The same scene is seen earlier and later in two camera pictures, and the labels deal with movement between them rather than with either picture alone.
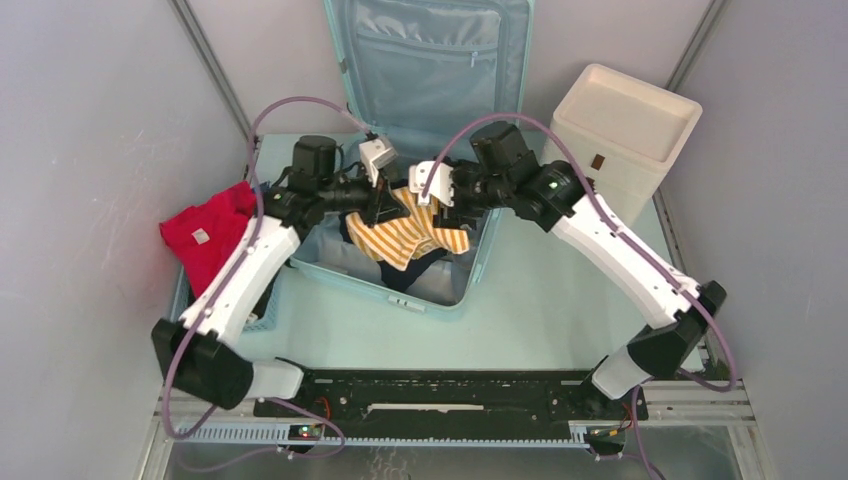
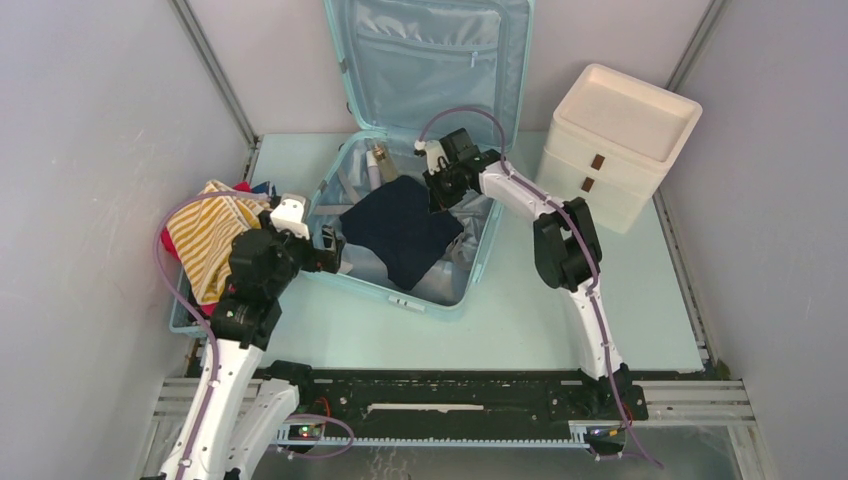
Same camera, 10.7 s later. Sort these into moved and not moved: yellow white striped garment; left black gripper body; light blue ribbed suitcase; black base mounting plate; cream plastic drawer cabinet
Moved: left black gripper body; yellow white striped garment
Not moved: light blue ribbed suitcase; cream plastic drawer cabinet; black base mounting plate
